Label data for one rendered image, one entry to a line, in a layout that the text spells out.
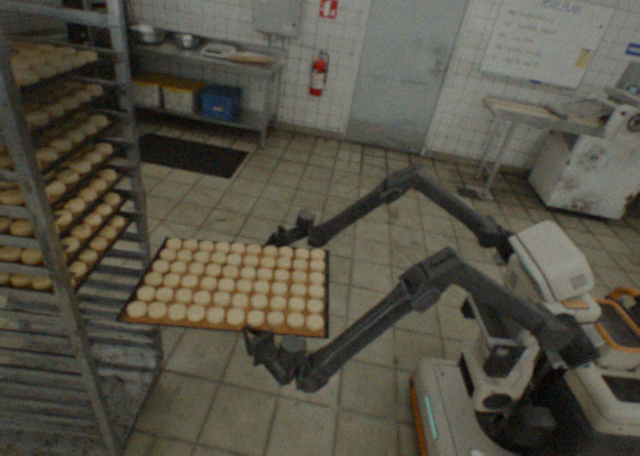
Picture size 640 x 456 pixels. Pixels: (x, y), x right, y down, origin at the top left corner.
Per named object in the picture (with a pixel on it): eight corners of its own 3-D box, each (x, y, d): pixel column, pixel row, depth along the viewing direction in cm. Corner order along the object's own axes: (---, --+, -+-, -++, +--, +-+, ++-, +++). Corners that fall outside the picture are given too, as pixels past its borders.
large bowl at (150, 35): (121, 42, 398) (120, 27, 390) (141, 37, 431) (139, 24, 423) (156, 47, 397) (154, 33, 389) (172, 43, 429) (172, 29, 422)
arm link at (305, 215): (319, 249, 146) (322, 234, 153) (327, 228, 139) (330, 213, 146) (289, 241, 146) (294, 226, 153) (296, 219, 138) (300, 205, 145)
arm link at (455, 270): (456, 255, 79) (438, 232, 88) (414, 299, 83) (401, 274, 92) (578, 336, 93) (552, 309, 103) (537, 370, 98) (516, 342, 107)
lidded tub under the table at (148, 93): (127, 102, 432) (124, 79, 418) (149, 92, 471) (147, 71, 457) (158, 108, 429) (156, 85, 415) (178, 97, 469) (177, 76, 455)
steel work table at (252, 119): (107, 121, 434) (93, 30, 381) (140, 104, 495) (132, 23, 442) (265, 151, 427) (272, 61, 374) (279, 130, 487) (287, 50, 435)
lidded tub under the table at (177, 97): (160, 108, 430) (159, 85, 416) (178, 97, 469) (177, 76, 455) (192, 114, 428) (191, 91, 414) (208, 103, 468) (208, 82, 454)
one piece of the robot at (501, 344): (489, 318, 147) (512, 278, 136) (518, 382, 124) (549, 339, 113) (450, 314, 147) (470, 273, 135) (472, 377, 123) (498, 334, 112)
